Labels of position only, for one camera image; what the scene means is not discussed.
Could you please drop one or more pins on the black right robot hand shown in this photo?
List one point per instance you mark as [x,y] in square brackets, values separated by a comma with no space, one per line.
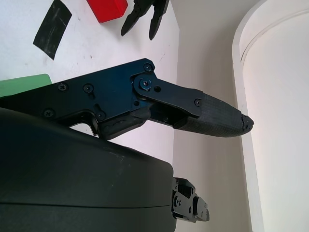
[60,181]

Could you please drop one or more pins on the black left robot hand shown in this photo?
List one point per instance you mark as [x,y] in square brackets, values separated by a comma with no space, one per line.
[159,9]

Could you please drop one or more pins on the red wooden block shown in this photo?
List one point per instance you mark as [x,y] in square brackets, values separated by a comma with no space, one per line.
[106,9]

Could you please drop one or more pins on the green wooden block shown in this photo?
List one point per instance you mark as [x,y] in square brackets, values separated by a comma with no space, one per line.
[21,84]

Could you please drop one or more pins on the black tape patch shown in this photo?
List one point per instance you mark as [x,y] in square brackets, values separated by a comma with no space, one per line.
[51,29]

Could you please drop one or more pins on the white round container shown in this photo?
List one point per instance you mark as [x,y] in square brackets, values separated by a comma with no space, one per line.
[277,96]

